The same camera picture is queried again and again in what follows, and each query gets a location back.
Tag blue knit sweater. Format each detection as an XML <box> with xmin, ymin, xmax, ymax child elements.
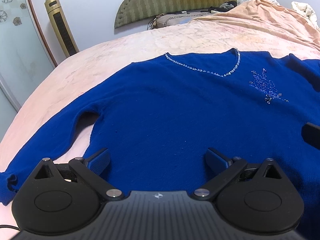
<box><xmin>1</xmin><ymin>49</ymin><xmax>319</xmax><ymax>239</ymax></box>

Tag black clothes on pillow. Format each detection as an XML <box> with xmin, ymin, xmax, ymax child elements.
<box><xmin>208</xmin><ymin>1</ymin><xmax>237</xmax><ymax>12</ymax></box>

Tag cream fluffy blanket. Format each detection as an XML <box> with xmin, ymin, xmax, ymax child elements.
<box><xmin>291</xmin><ymin>1</ymin><xmax>317</xmax><ymax>26</ymax></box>

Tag orange blanket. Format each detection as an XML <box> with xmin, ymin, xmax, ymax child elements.
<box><xmin>191</xmin><ymin>0</ymin><xmax>319</xmax><ymax>51</ymax></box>

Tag frosted glass floral door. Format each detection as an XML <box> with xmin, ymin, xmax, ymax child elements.
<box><xmin>0</xmin><ymin>0</ymin><xmax>54</xmax><ymax>136</ymax></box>

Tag pink bed sheet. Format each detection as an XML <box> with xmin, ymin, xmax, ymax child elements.
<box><xmin>0</xmin><ymin>17</ymin><xmax>320</xmax><ymax>240</ymax></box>

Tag gold tower fan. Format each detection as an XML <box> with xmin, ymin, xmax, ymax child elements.
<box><xmin>44</xmin><ymin>0</ymin><xmax>79</xmax><ymax>57</ymax></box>

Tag beige patterned pillow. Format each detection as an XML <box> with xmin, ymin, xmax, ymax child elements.
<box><xmin>147</xmin><ymin>11</ymin><xmax>212</xmax><ymax>30</ymax></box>

